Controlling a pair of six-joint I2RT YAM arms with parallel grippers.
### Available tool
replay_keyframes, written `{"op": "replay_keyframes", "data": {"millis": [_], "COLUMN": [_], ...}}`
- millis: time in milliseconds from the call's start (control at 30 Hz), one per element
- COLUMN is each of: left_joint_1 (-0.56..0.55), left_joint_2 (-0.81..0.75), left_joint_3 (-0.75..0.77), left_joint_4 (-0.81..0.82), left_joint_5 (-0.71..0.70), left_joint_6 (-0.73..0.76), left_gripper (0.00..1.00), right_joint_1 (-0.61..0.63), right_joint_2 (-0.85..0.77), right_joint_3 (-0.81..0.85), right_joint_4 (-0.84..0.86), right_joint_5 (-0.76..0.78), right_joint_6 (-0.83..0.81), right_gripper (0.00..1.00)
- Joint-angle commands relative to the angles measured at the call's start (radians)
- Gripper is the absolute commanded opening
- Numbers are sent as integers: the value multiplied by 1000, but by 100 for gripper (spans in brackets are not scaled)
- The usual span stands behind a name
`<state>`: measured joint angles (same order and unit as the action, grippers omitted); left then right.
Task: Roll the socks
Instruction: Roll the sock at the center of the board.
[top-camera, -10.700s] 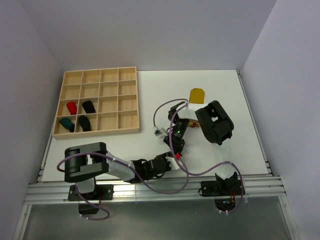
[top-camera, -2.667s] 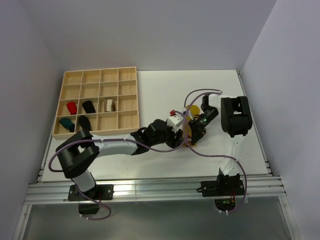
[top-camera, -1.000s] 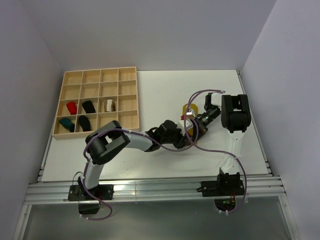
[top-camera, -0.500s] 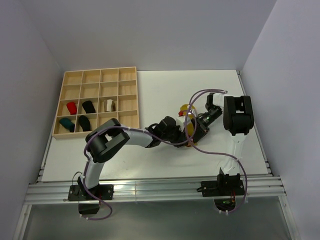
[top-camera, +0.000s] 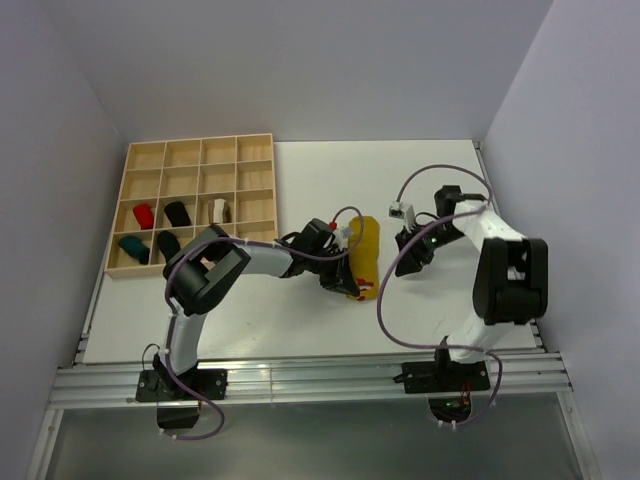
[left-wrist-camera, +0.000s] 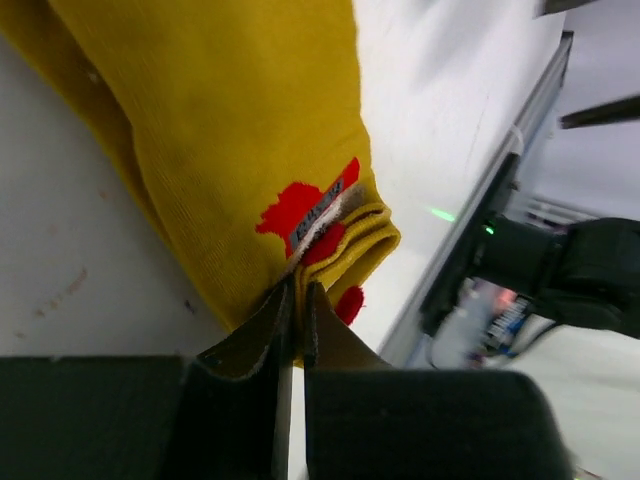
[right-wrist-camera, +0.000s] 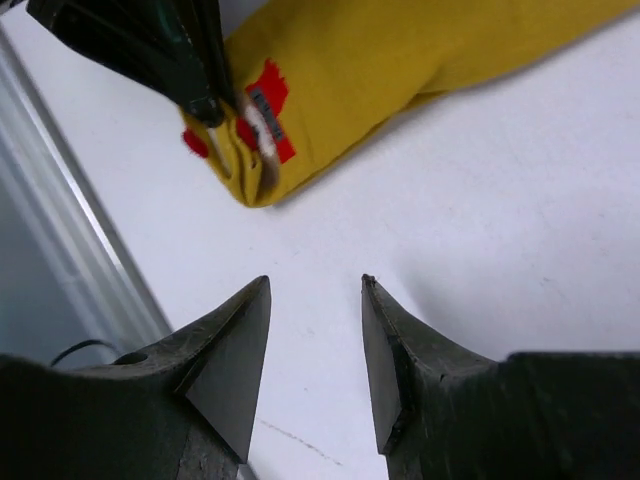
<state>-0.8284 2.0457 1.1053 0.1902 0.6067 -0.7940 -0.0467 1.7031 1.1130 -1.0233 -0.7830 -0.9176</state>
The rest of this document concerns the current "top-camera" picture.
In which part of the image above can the aluminium front rail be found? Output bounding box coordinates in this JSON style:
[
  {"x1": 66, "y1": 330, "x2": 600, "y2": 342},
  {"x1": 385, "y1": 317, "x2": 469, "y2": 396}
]
[{"x1": 47, "y1": 350, "x2": 572, "y2": 410}]

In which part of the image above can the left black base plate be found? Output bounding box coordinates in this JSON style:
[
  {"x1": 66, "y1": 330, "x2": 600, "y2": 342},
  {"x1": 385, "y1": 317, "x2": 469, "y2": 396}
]
[{"x1": 135, "y1": 365, "x2": 228, "y2": 403}]

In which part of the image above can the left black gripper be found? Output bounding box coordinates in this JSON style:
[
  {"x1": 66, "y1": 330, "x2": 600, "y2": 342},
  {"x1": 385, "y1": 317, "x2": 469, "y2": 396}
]
[{"x1": 307, "y1": 248, "x2": 359, "y2": 298}]

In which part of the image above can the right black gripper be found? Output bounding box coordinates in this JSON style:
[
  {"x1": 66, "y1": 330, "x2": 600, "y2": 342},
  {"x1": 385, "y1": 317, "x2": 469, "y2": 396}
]
[{"x1": 395, "y1": 221, "x2": 465, "y2": 277}]

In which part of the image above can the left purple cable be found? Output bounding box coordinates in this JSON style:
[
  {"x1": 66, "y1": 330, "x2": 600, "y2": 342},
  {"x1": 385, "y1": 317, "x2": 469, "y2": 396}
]
[{"x1": 138, "y1": 206, "x2": 364, "y2": 442}]

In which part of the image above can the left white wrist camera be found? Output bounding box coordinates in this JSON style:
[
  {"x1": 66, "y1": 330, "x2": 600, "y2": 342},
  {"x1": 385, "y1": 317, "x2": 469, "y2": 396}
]
[{"x1": 329, "y1": 222, "x2": 358, "y2": 249}]

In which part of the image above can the red rolled sock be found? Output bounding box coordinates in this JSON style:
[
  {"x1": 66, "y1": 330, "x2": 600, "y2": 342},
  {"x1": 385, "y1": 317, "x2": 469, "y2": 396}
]
[{"x1": 133, "y1": 203, "x2": 154, "y2": 230}]

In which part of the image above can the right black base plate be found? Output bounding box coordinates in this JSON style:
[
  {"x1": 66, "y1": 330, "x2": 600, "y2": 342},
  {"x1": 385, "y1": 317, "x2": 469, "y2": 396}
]
[{"x1": 393, "y1": 360, "x2": 491, "y2": 394}]

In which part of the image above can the black rolled sock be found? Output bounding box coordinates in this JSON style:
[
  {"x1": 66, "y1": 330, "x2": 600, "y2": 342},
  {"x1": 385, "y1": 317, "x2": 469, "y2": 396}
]
[
  {"x1": 164, "y1": 201, "x2": 192, "y2": 228},
  {"x1": 157, "y1": 231, "x2": 181, "y2": 262}
]

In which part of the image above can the black rolled sock upper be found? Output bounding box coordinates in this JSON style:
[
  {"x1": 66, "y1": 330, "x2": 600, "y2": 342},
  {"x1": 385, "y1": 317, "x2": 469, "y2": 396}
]
[{"x1": 164, "y1": 201, "x2": 192, "y2": 228}]

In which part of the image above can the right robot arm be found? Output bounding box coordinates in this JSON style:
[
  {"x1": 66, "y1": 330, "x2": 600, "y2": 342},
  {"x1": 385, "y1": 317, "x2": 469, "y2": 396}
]
[{"x1": 389, "y1": 185, "x2": 548, "y2": 390}]

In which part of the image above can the wooden compartment tray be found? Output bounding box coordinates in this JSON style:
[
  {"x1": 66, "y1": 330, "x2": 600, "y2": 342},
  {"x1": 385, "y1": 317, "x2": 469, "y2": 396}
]
[{"x1": 105, "y1": 133, "x2": 278, "y2": 278}]

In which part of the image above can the yellow cartoon sock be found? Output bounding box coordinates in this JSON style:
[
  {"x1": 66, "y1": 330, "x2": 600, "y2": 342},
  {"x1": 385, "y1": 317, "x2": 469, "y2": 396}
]
[{"x1": 348, "y1": 216, "x2": 380, "y2": 302}]

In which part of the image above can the teal rolled sock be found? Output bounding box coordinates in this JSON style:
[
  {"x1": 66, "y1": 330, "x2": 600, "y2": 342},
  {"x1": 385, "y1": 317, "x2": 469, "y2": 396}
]
[{"x1": 118, "y1": 235, "x2": 150, "y2": 265}]

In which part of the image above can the black rolled sock lower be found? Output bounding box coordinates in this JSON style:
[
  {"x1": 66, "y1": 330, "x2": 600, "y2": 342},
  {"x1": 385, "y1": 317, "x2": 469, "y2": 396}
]
[{"x1": 157, "y1": 231, "x2": 181, "y2": 262}]

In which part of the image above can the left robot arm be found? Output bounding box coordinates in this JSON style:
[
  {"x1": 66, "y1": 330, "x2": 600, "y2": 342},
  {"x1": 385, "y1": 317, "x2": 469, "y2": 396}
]
[{"x1": 158, "y1": 218, "x2": 360, "y2": 399}]

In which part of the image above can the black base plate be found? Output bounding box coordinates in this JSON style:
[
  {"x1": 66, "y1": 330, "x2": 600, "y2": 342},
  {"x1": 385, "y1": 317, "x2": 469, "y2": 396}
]
[
  {"x1": 135, "y1": 365, "x2": 228, "y2": 403},
  {"x1": 393, "y1": 360, "x2": 491, "y2": 394}
]

